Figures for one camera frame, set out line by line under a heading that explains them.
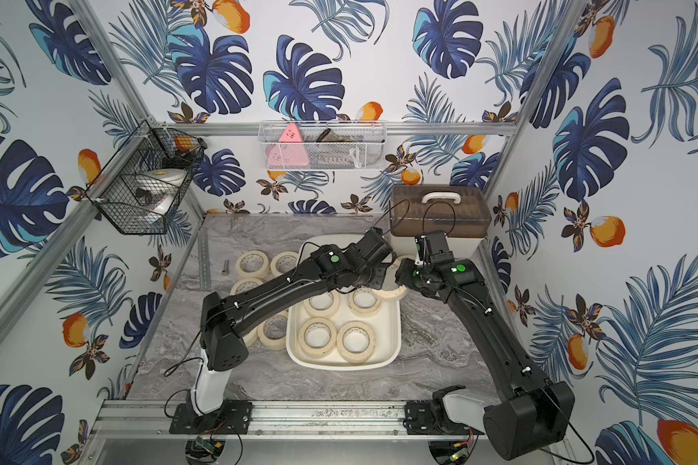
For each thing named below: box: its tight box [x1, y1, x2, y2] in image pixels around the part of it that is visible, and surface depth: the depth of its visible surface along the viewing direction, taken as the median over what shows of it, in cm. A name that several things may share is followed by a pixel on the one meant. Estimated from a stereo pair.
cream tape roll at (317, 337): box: [298, 316, 338, 360], surface depth 88 cm
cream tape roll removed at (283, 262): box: [269, 250, 300, 276], surface depth 106 cm
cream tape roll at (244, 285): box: [229, 278, 264, 296], surface depth 100 cm
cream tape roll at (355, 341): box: [336, 320, 376, 364], surface depth 87 cm
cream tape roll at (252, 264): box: [235, 249, 270, 279], surface depth 105 cm
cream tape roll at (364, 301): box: [347, 286, 383, 317], surface depth 94 cm
